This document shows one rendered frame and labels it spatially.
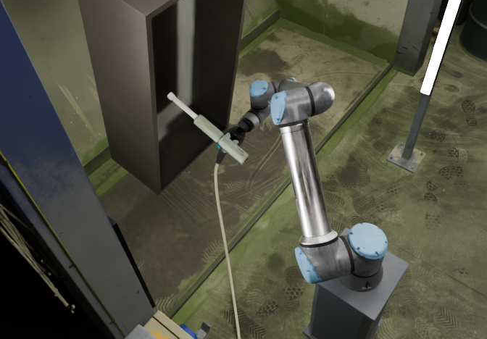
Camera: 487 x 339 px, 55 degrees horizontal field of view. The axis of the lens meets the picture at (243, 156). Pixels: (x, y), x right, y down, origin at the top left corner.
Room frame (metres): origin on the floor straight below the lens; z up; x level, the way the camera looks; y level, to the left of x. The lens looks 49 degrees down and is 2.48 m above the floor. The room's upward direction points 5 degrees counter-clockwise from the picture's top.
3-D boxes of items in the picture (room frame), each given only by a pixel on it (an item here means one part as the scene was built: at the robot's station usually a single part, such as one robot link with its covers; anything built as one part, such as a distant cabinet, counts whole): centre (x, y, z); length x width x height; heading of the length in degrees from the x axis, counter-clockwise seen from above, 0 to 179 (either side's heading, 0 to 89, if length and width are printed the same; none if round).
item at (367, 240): (0.90, -0.44, 0.83); 0.17 x 0.15 x 0.18; 101
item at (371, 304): (0.90, -0.45, 0.32); 0.31 x 0.31 x 0.64; 48
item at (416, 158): (2.00, -1.10, 0.01); 0.20 x 0.20 x 0.01; 48
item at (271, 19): (2.66, 0.48, 0.11); 2.70 x 0.02 x 0.13; 138
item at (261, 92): (1.74, -0.11, 0.91); 0.12 x 0.09 x 0.12; 101
